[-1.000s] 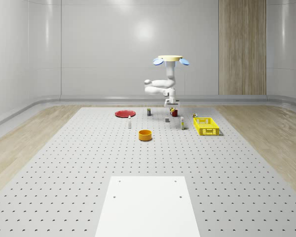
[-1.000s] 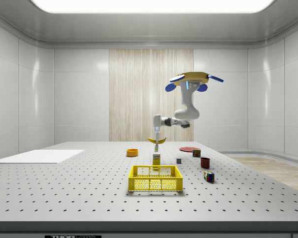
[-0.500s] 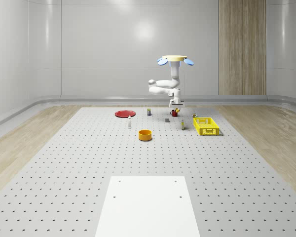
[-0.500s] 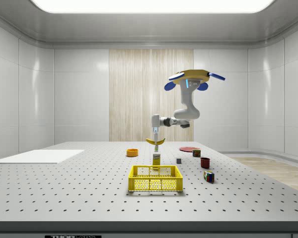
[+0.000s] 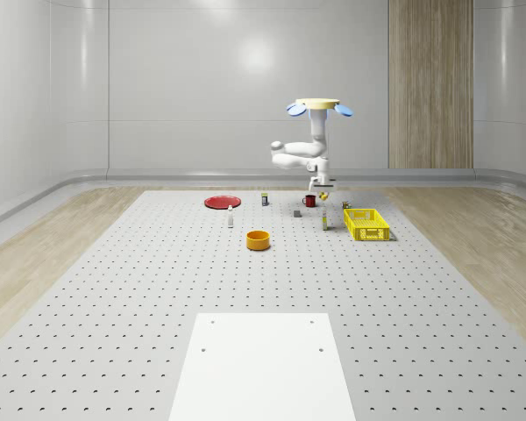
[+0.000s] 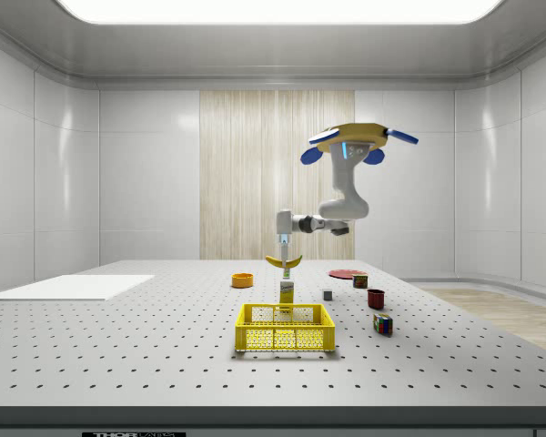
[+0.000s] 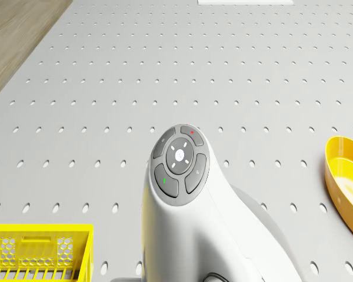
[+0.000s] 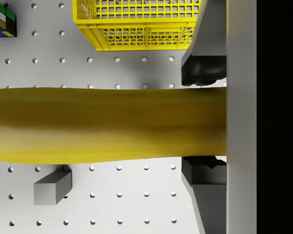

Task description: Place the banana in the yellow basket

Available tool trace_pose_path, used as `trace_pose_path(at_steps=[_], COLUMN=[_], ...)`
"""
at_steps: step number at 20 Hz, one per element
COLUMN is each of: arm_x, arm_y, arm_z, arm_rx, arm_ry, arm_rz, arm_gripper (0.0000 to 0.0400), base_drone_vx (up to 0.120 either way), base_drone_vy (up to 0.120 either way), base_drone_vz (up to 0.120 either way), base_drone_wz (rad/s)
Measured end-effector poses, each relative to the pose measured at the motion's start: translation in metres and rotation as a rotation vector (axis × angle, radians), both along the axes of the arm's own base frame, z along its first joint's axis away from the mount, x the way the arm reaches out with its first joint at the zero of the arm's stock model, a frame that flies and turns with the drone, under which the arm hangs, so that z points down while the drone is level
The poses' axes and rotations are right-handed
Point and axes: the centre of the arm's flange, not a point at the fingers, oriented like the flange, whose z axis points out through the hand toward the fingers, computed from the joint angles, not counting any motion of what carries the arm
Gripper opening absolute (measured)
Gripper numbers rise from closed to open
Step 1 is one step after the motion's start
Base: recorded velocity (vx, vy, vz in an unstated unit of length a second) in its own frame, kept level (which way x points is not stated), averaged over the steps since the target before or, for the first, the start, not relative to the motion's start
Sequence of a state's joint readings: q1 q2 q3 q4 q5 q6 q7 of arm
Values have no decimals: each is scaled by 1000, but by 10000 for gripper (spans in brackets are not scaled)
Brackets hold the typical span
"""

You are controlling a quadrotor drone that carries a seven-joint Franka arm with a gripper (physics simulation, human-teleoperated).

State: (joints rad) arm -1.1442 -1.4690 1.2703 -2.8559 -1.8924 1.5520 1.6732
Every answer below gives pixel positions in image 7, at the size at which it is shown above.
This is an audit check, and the yellow basket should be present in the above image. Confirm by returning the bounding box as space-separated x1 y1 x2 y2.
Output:
0 224 95 282

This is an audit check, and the white board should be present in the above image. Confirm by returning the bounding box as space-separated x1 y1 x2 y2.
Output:
197 0 295 5

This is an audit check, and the yellow bowl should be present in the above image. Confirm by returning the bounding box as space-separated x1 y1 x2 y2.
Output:
324 135 353 246

